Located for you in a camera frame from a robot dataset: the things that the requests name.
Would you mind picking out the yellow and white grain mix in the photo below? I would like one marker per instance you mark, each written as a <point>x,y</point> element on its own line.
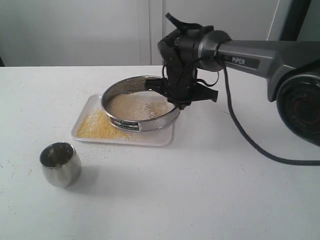
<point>97,124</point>

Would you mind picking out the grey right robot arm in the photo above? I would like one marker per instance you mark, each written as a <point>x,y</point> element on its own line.
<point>291,69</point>

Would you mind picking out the stainless steel cup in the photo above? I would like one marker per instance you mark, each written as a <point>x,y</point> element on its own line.
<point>60,164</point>

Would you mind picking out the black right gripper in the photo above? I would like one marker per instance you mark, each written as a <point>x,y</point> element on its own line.
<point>180,55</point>

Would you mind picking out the round stainless steel sieve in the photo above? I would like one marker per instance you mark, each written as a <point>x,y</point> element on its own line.
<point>135,85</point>

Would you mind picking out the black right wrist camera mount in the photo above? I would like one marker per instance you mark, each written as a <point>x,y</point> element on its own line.
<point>185,23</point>

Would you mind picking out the white rectangular plastic tray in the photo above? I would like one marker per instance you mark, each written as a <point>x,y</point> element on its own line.
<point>151,139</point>

